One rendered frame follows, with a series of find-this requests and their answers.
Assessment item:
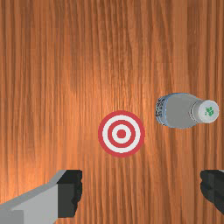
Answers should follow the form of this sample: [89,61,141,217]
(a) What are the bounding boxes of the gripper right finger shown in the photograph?
[199,169,224,217]

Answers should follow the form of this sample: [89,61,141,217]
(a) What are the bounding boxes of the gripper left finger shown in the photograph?
[0,169,83,224]

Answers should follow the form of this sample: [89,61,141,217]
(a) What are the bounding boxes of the clear plastic bottle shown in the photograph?
[154,92,221,130]

